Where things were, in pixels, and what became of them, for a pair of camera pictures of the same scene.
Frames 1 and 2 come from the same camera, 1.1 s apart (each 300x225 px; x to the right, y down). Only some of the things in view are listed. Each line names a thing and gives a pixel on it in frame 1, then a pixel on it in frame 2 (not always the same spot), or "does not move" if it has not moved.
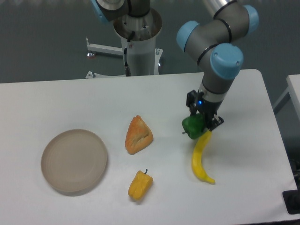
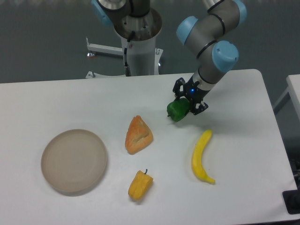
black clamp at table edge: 291,199 does not move
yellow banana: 197,167 does not move
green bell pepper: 193,125 → 178,109
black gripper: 209,109 → 193,93
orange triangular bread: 138,136 does not move
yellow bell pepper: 140,185 does not move
